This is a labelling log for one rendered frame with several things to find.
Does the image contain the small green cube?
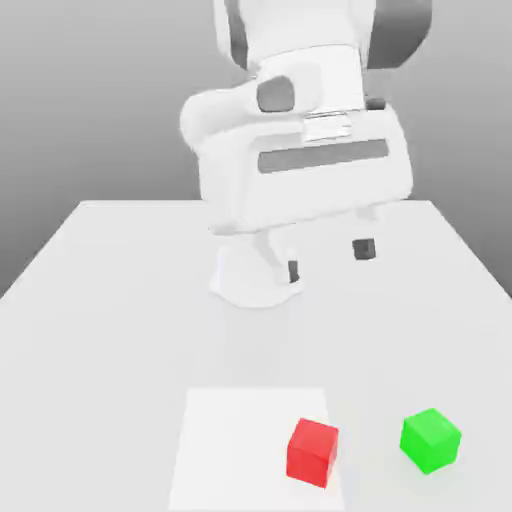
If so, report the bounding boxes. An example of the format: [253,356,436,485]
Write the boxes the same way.
[398,407,464,476]

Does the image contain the small red cube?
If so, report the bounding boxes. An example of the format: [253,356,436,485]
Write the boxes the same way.
[285,417,341,490]

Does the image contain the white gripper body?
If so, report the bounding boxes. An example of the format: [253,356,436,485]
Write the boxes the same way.
[197,102,416,236]

